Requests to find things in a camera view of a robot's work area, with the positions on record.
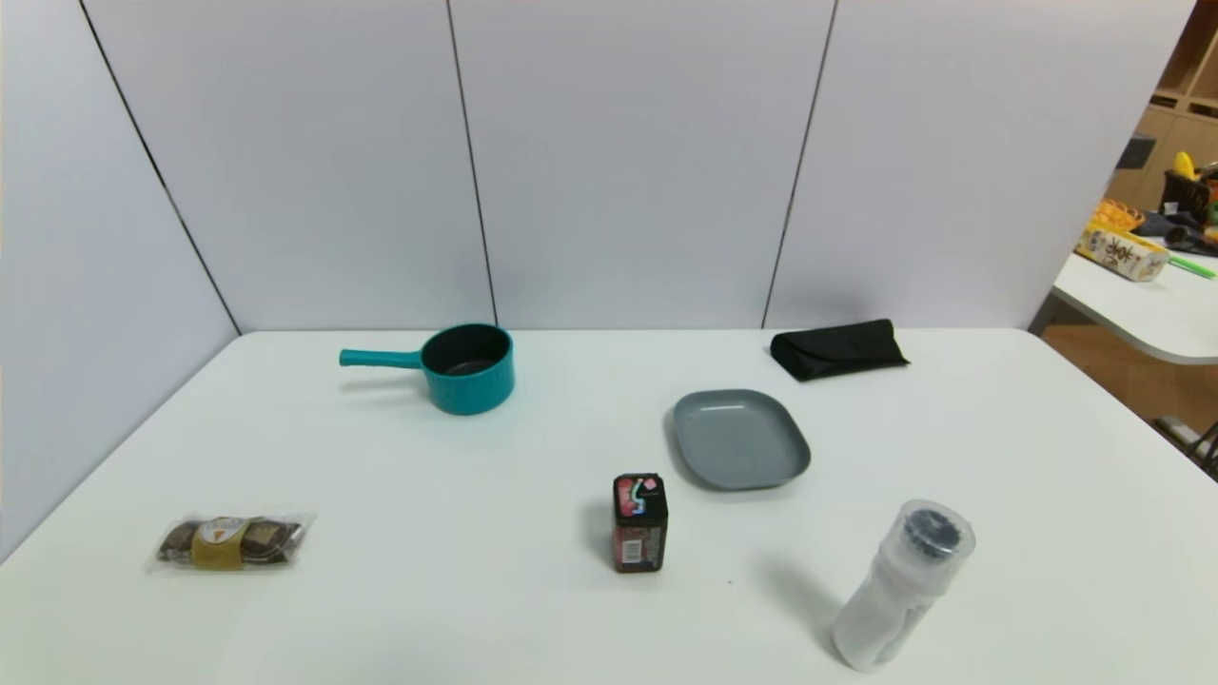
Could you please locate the clear plastic water bottle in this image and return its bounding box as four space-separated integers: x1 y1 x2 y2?
832 499 976 674

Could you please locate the printed yellow cardboard box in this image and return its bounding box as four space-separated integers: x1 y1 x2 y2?
1075 224 1169 283

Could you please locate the wooden shelf unit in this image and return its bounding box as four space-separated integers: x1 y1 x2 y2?
1109 0 1218 212

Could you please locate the black chair base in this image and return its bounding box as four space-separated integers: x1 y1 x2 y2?
1154 414 1218 479

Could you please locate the black fabric pouch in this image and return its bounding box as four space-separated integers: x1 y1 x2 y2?
770 319 911 382

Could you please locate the black and red small box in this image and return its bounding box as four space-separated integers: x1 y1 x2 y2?
612 473 669 574

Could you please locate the white side table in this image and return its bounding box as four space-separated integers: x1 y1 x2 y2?
1051 228 1218 365

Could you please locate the clear wrapped snack packet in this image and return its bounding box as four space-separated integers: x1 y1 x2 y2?
146 511 316 574

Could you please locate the grey square dish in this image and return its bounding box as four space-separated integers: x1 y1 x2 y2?
673 389 812 492

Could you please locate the orange plastic basket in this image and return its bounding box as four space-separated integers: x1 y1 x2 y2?
1092 198 1146 232

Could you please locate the teal saucepan with handle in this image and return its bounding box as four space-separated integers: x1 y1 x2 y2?
340 323 516 416

